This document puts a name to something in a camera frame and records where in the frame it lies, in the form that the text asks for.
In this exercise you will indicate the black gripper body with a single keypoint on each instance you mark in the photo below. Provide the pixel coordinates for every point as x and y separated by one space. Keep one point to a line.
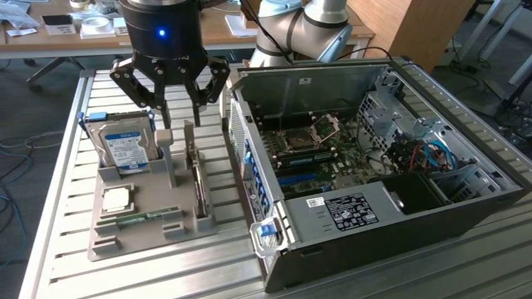
166 46

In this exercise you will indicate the Nvidia graphics card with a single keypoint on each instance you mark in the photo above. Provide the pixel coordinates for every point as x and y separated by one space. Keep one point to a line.
199 187

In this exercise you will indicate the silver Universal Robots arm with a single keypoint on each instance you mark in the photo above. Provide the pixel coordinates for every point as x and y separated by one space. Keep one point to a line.
320 18

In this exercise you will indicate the small white box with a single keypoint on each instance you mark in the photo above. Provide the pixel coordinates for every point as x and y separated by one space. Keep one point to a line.
120 29

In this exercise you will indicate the flat white box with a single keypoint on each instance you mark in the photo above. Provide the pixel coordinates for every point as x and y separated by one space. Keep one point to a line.
98 35

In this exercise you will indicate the white tape roll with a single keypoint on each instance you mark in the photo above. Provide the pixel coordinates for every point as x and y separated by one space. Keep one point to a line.
96 29

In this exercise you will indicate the white paper stack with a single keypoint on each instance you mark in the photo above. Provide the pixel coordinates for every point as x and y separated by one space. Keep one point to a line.
239 28

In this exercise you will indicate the hard disk with blue label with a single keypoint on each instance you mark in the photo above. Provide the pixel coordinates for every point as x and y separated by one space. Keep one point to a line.
124 149

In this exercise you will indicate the white box with black top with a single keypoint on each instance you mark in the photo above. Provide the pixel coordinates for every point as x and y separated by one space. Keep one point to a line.
60 29

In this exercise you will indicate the wooden desk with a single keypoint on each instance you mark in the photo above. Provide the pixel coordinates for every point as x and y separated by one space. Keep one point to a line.
42 43

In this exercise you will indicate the beige tape roll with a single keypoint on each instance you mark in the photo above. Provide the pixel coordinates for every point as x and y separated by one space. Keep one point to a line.
75 3

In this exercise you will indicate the CPU socket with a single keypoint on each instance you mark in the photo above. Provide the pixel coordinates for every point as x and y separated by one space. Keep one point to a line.
299 141

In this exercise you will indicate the white paper card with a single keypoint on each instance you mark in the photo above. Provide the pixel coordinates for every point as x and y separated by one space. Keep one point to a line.
20 32

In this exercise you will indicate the silver socket cover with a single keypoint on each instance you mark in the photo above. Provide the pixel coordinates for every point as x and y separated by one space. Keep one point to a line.
338 130

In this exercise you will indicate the clear plastic bag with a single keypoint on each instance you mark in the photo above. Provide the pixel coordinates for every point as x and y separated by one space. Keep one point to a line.
16 15

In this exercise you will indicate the blue expansion slot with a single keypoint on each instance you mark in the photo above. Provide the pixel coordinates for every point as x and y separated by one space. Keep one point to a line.
302 179

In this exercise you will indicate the silver CPU chip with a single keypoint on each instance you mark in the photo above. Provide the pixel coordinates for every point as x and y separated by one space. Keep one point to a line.
116 201

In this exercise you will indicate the green Dell motherboard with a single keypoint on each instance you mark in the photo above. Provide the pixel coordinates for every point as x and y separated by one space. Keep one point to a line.
344 162

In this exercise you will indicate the perforated silver disk bay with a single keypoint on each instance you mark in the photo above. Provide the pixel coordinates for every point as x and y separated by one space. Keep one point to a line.
382 121

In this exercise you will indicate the green loose RAM stick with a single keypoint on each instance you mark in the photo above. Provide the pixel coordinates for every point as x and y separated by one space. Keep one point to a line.
138 216

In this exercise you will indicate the grey parts rack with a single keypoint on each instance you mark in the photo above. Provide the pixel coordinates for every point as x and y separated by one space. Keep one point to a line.
166 218

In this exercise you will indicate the silver chipset heatsink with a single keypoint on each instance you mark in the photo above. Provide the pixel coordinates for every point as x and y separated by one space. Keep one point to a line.
348 183

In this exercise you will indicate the blue case latch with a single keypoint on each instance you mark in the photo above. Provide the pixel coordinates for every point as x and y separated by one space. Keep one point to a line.
267 232

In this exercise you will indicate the silver power supply unit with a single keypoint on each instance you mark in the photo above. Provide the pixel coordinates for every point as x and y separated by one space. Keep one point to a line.
307 221

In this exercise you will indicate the wooden cabinet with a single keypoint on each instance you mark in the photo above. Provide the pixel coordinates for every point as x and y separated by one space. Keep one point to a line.
415 28

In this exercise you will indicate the black open PC case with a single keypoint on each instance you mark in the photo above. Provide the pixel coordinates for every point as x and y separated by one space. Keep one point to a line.
374 249

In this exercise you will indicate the beige T-shaped post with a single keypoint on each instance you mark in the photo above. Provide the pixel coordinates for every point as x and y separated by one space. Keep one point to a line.
164 137

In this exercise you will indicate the silver disk bay frame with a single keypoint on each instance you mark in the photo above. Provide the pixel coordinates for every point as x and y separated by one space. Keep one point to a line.
470 180

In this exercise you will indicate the white table frame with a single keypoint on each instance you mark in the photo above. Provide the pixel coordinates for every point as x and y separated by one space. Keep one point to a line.
522 68

